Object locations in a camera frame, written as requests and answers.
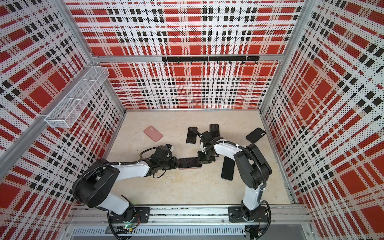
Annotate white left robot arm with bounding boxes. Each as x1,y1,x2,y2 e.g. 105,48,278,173
72,144,178,223

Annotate black phone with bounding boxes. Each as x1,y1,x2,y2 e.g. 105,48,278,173
210,124,220,138
179,157,203,168
186,127,198,144
221,157,235,181

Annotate pink phone case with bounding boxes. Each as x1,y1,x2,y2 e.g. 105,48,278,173
144,126,163,142
178,166,202,170

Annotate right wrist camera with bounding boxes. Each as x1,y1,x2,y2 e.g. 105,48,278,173
200,131,216,148

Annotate white wire mesh basket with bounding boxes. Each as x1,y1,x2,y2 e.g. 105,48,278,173
45,66,109,129

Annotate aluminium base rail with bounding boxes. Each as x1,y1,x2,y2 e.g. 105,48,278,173
60,205,316,240

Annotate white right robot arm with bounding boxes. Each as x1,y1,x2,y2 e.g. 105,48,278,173
188,127,272,222

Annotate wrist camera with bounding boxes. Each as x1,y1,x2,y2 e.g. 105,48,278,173
151,144,173,165
200,131,216,148

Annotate black hook rail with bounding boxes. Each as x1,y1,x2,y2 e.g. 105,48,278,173
162,56,260,64

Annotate black phone case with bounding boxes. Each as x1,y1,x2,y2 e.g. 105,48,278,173
246,128,266,144

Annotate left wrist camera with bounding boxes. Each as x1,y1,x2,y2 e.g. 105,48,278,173
151,144,173,165

